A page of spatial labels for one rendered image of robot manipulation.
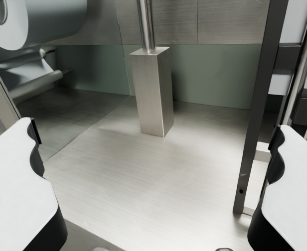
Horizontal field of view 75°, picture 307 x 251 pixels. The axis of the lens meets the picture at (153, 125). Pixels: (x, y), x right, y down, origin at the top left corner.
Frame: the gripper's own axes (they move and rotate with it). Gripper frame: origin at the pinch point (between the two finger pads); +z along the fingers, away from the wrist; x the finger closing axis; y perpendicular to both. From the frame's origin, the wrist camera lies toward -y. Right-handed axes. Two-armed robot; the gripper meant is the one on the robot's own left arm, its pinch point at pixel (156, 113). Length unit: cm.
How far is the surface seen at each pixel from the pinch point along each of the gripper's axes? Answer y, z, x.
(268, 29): -3.2, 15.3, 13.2
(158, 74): 12.3, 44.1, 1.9
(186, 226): 33.1, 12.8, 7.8
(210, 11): -3, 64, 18
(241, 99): 25, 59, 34
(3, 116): 20, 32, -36
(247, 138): 12.5, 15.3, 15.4
